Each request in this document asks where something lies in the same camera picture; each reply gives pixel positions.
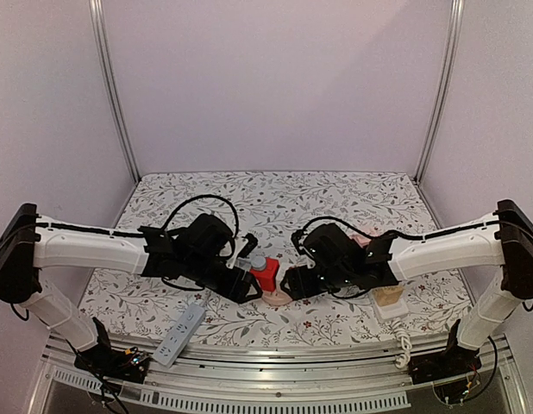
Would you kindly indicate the aluminium frame post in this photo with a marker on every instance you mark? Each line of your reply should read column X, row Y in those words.
column 103, row 51
column 448, row 63

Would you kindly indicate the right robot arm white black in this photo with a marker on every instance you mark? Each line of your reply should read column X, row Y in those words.
column 503, row 238

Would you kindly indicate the left aluminium frame post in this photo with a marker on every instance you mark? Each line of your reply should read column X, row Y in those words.
column 103, row 51

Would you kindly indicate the right aluminium frame post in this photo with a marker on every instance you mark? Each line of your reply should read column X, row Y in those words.
column 448, row 63

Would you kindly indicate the aluminium front rail base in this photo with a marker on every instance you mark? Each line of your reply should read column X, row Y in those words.
column 359, row 378

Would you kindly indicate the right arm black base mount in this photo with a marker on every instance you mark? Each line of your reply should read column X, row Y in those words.
column 448, row 363

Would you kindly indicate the red cube adapter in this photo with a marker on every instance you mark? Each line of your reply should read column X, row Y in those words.
column 265, row 270

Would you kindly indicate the pink cube adapter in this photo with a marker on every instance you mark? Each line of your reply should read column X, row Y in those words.
column 360, row 239

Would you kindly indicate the white power strip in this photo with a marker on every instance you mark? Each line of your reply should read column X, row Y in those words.
column 388, row 312

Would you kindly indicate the floral patterned table mat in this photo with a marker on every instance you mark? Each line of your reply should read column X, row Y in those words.
column 269, row 205

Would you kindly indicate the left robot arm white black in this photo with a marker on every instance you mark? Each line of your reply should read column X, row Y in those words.
column 204, row 252

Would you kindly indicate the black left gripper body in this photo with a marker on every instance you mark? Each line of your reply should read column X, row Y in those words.
column 219, row 285

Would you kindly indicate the grey blue power strip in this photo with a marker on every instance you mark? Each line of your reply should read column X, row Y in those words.
column 179, row 335

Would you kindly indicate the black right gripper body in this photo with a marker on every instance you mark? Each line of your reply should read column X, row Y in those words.
column 304, row 280

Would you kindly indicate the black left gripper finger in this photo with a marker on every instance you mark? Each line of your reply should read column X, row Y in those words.
column 252, row 285
column 244, row 298

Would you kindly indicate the beige cube adapter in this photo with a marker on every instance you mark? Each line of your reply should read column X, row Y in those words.
column 386, row 296

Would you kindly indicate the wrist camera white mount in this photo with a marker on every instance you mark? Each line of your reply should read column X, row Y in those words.
column 243, row 247
column 296, row 239

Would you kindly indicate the round pink socket base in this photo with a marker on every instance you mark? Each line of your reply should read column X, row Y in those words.
column 276, row 298

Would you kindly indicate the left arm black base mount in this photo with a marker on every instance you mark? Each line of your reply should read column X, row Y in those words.
column 129, row 365

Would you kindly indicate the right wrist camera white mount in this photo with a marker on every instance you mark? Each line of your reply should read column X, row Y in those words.
column 296, row 239

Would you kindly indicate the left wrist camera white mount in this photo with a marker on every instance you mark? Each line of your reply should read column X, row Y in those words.
column 243, row 247

